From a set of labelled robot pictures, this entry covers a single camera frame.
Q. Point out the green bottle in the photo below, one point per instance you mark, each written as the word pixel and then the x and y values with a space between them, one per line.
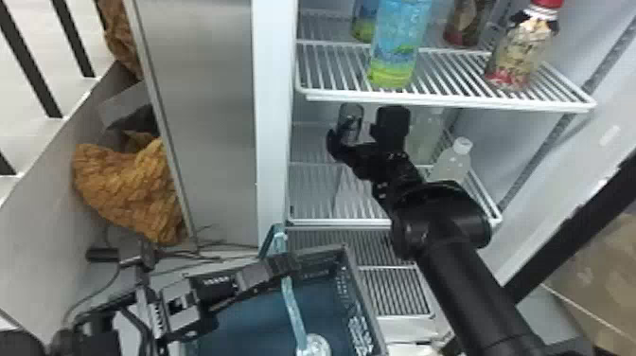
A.
pixel 364 22
pixel 397 44

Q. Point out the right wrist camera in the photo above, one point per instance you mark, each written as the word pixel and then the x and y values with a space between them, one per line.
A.
pixel 392 122

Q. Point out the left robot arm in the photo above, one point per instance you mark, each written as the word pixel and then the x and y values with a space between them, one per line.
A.
pixel 208 293

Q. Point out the brown bottle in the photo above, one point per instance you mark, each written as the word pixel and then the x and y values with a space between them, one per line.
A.
pixel 467 22

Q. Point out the white fridge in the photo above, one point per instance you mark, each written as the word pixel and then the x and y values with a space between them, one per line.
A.
pixel 273 99

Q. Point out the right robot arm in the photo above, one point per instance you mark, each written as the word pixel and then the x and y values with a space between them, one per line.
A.
pixel 462 278

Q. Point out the blue basket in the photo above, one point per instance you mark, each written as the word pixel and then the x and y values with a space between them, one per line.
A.
pixel 278 318

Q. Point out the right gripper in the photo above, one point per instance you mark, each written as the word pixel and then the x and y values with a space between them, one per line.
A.
pixel 375 161

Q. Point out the beige bottle with red cap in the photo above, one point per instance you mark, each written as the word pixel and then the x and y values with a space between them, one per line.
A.
pixel 519 52

